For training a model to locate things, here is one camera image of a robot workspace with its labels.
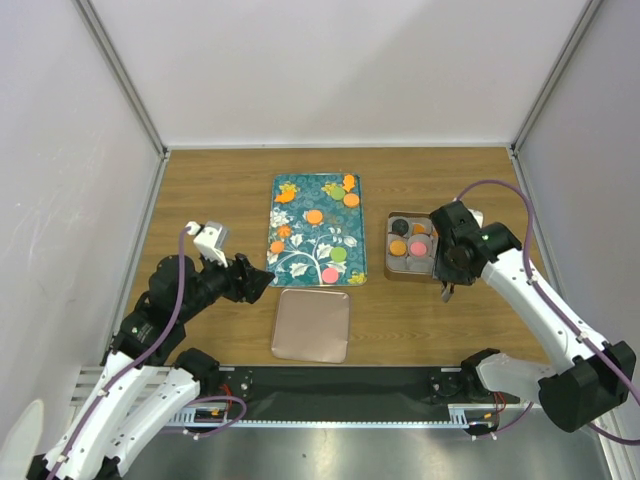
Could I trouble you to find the orange leaf cookie top right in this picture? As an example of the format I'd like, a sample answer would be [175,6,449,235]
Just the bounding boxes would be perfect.
[342,174,356,193]

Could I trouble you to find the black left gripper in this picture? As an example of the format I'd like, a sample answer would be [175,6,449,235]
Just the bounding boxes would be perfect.
[178,247,275,321]

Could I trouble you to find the teal floral serving tray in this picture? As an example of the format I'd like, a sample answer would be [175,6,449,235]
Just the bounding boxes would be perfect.
[266,172,368,288]

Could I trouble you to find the pink round cookie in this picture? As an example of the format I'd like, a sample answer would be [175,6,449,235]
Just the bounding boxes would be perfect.
[321,267,340,284]
[409,239,429,257]

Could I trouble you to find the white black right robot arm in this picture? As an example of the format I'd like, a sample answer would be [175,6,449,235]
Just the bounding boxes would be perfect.
[430,201,636,432]

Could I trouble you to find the rose gold cookie tin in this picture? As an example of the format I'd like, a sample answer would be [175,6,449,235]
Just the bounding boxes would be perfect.
[384,211,439,283]

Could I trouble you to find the black round cookie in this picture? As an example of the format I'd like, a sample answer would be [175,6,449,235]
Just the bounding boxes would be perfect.
[391,218,410,236]

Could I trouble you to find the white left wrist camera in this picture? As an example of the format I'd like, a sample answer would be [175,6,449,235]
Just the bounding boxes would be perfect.
[185,221,229,267]

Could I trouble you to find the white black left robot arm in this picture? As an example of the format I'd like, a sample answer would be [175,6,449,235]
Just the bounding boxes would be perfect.
[26,254,275,479]

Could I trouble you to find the aluminium cable rail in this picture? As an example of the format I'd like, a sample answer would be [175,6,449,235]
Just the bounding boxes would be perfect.
[72,362,521,442]

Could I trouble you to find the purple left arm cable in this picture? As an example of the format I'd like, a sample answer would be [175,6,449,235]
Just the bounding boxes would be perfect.
[47,224,247,480]

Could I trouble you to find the rose gold tin lid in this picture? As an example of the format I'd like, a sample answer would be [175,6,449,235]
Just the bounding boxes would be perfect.
[271,288,351,364]

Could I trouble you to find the green round cookie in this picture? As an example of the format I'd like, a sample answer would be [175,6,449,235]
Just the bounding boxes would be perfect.
[330,246,347,263]
[331,187,346,201]

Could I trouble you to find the metal slotted tongs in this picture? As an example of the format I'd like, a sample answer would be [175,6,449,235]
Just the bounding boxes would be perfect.
[441,283,455,303]

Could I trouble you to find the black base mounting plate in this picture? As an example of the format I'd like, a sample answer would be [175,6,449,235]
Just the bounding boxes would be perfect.
[221,366,498,423]

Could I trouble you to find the orange pumpkin cookie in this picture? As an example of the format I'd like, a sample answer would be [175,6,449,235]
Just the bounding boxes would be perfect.
[278,225,291,238]

